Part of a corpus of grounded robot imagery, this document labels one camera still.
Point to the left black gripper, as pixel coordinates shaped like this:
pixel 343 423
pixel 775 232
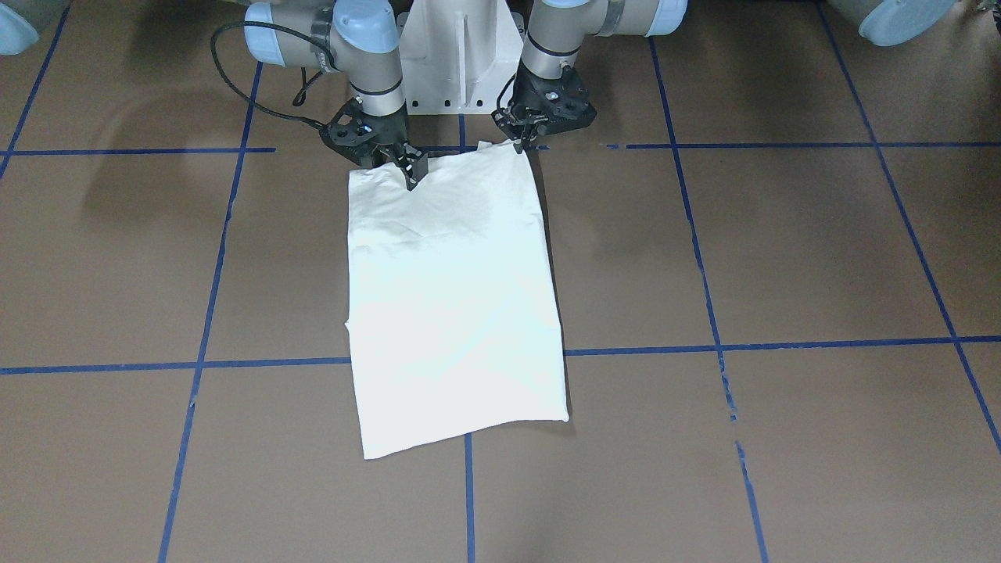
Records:
pixel 525 100

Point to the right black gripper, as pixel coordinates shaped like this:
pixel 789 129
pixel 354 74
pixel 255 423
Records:
pixel 389 130

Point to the cream long-sleeve printed shirt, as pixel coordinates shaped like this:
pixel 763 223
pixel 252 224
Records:
pixel 452 321

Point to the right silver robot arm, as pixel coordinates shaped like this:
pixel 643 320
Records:
pixel 357 39

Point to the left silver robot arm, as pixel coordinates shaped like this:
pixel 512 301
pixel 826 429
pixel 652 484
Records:
pixel 556 29

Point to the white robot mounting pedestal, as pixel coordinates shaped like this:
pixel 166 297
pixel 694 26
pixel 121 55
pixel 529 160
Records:
pixel 458 55

